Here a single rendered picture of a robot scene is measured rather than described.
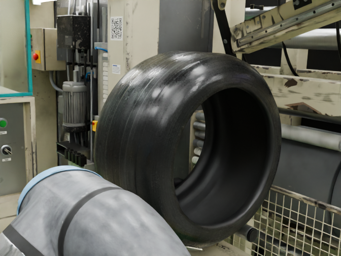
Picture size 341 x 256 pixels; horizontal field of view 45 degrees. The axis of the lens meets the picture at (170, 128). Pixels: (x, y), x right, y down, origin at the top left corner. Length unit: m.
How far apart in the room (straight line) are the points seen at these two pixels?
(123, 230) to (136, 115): 0.59
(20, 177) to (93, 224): 1.20
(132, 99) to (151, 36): 0.38
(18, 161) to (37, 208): 1.10
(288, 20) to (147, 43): 0.45
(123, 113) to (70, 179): 0.54
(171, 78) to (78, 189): 0.57
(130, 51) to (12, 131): 0.54
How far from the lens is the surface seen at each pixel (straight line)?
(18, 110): 1.58
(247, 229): 1.33
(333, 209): 1.36
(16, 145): 1.61
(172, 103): 0.99
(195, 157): 1.72
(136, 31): 1.35
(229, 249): 1.45
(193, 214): 1.40
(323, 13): 1.31
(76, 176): 0.54
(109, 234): 0.44
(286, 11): 1.39
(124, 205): 0.46
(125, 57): 1.34
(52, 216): 0.51
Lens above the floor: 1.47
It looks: 12 degrees down
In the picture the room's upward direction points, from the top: 2 degrees clockwise
